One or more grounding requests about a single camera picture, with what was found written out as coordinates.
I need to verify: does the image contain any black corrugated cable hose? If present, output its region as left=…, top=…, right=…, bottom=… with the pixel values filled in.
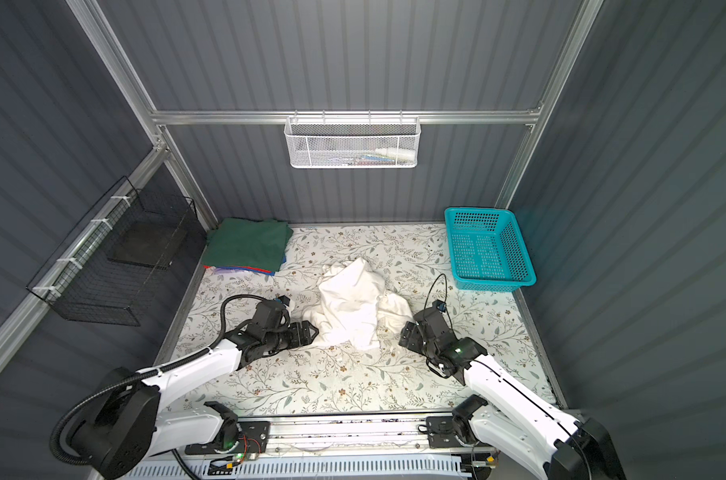
left=49, top=293, right=268, bottom=466

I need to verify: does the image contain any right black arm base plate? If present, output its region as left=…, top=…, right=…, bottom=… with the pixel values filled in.
left=423, top=415, right=491, bottom=449

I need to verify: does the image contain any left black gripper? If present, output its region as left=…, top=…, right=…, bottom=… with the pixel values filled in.
left=264, top=318, right=319, bottom=353

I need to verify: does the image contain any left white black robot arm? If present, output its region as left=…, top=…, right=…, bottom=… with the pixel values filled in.
left=49, top=295, right=319, bottom=479

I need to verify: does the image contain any white t shirt with print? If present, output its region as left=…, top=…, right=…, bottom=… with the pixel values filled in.
left=303, top=258, right=413, bottom=351

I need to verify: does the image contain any folded green t shirt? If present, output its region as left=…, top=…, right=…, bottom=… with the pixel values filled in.
left=201, top=218, right=293, bottom=274

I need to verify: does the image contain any folded blue t shirt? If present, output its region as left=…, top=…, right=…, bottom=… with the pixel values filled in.
left=205, top=257, right=287, bottom=277

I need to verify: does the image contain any white bottle in basket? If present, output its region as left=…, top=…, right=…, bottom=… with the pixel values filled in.
left=375, top=147, right=417, bottom=163

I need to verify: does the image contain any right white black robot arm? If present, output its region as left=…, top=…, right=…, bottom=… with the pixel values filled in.
left=399, top=300, right=626, bottom=479

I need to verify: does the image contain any teal plastic basket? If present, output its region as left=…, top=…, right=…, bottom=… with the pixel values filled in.
left=445, top=207, right=537, bottom=293

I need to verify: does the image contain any white slotted cable duct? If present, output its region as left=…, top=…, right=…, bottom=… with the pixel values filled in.
left=125, top=454, right=471, bottom=479

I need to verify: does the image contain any white wire mesh basket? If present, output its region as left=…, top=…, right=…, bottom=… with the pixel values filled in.
left=284, top=117, right=422, bottom=169

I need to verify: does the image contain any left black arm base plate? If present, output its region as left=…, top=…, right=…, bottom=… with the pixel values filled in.
left=184, top=421, right=271, bottom=455

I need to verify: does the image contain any black wire mesh basket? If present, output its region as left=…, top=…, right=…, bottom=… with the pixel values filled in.
left=27, top=177, right=205, bottom=327

